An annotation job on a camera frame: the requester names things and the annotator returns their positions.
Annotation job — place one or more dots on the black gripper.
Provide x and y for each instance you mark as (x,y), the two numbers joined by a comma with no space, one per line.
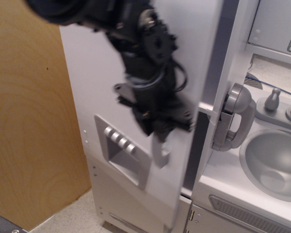
(154,102)

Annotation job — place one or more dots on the silver fridge door handle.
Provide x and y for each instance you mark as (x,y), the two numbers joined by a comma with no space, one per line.
(160,154)

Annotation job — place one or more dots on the white fridge door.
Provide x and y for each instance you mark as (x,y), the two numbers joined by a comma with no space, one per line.
(94,68)

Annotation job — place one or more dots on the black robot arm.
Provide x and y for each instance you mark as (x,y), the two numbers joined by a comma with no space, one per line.
(146,48)

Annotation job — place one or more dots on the silver ice dispenser panel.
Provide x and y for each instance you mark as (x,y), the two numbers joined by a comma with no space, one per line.
(123,154)

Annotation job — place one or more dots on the white lower freezer door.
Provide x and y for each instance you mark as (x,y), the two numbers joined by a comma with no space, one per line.
(117,206)

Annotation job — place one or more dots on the grey toy telephone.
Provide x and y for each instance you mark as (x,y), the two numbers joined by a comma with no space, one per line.
(236,119)

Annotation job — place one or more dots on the white toy kitchen cabinet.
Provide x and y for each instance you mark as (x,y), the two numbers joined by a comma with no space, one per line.
(220,173)

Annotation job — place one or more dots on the silver toy sink bowl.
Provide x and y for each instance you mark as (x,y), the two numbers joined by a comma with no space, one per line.
(265,157)

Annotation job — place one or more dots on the grey faucet knob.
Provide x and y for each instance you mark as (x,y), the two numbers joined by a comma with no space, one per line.
(272,101)

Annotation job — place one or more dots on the wooden plywood board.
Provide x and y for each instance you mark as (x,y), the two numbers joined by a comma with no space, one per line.
(42,165)

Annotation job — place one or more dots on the toy microwave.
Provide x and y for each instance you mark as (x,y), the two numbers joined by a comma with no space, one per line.
(270,34)

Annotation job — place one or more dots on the black base equipment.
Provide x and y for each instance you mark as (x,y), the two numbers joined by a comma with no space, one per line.
(7,226)

